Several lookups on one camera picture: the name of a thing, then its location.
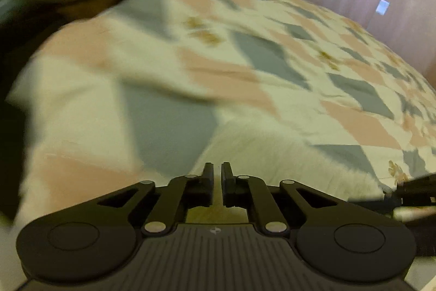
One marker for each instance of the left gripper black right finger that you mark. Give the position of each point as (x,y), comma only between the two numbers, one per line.
(339,239)

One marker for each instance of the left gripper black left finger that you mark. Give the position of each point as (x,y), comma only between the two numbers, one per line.
(94,239)

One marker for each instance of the white fleece garment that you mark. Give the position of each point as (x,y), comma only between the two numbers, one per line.
(273,153)

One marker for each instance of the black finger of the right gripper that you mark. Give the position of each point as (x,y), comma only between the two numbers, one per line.
(414,199)

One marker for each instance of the checkered pastel quilt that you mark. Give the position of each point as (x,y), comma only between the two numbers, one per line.
(138,92)

